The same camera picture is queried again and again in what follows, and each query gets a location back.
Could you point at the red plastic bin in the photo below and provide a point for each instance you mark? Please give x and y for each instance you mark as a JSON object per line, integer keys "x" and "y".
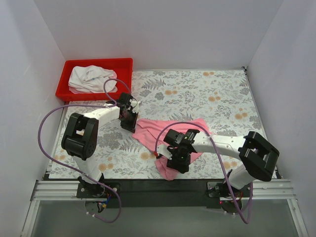
{"x": 123, "y": 67}

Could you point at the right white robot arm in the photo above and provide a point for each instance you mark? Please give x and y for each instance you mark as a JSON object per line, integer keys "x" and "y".
{"x": 258, "y": 156}

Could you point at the white t shirt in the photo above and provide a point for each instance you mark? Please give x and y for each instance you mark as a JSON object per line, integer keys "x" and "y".
{"x": 89, "y": 79}

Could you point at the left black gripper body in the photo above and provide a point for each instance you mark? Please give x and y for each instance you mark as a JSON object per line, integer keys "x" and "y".
{"x": 129, "y": 123}

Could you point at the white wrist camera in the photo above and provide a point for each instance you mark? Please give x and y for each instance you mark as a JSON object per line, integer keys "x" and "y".
{"x": 135, "y": 105}
{"x": 162, "y": 151}

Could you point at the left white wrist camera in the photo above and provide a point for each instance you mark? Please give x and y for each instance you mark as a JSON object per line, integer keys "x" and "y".
{"x": 135, "y": 105}

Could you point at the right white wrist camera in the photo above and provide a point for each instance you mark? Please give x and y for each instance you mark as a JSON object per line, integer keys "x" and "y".
{"x": 162, "y": 151}

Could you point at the aluminium frame rail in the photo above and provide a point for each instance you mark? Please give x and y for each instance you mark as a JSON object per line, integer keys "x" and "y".
{"x": 55, "y": 190}

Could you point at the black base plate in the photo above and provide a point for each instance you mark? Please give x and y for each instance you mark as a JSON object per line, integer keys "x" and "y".
{"x": 162, "y": 193}

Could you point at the pink t shirt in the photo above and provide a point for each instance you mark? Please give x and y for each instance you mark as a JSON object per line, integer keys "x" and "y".
{"x": 147, "y": 132}

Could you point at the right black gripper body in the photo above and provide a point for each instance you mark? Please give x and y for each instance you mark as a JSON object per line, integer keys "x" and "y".
{"x": 177, "y": 164}

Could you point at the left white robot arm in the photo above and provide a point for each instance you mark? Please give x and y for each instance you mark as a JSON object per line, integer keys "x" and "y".
{"x": 81, "y": 133}

